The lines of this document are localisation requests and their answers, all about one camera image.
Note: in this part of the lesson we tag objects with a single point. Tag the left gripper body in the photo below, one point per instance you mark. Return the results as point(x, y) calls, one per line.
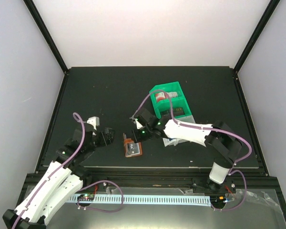
point(103, 140)

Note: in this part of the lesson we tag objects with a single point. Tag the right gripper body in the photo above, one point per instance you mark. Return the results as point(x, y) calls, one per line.
point(142, 136)

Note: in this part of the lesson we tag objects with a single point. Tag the brown leather card holder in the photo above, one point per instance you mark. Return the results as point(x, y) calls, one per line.
point(126, 141)

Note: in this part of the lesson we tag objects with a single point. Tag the white bin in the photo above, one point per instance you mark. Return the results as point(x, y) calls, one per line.
point(176, 134)

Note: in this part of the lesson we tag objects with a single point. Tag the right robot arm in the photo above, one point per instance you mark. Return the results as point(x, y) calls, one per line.
point(221, 144)

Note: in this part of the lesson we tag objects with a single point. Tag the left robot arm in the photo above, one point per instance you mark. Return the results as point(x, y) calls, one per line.
point(64, 177)

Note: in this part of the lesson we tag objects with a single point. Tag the red white cards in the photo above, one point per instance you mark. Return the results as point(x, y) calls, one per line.
point(165, 95)

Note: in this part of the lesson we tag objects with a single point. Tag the black cards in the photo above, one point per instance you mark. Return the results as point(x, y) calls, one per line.
point(176, 112)

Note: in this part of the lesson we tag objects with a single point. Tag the green middle bin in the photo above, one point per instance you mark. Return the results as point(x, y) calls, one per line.
point(164, 105)

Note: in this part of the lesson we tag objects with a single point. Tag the green bin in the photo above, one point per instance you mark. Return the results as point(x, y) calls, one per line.
point(164, 105)
point(173, 89)

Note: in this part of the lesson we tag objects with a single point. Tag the green upper bin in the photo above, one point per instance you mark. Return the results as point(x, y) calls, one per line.
point(173, 89)

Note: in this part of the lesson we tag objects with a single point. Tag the left circuit board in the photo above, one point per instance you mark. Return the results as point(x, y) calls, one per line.
point(86, 197)

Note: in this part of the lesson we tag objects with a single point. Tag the circuit board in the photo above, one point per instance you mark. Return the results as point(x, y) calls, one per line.
point(222, 199)
point(86, 197)

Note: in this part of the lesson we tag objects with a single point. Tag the right circuit board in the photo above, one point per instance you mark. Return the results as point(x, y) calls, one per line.
point(222, 199)

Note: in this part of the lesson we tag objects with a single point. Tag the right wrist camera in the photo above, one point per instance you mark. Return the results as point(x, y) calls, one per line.
point(136, 122)

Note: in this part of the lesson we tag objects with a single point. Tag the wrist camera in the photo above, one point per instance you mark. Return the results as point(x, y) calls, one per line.
point(136, 122)
point(94, 121)

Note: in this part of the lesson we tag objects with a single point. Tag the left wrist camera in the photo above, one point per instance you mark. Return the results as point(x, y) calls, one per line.
point(94, 121)

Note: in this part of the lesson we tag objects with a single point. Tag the white slotted cable duct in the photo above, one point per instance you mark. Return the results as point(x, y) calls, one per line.
point(145, 200)

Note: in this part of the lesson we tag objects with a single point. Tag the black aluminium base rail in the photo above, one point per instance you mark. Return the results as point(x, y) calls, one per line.
point(192, 178)

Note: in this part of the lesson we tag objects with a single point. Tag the left black frame post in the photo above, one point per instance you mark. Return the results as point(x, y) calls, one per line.
point(46, 34)

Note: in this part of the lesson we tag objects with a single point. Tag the black frame post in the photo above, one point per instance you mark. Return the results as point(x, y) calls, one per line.
point(46, 34)
point(271, 7)

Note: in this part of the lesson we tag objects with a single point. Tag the right black frame post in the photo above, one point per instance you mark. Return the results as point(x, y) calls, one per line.
point(271, 7)

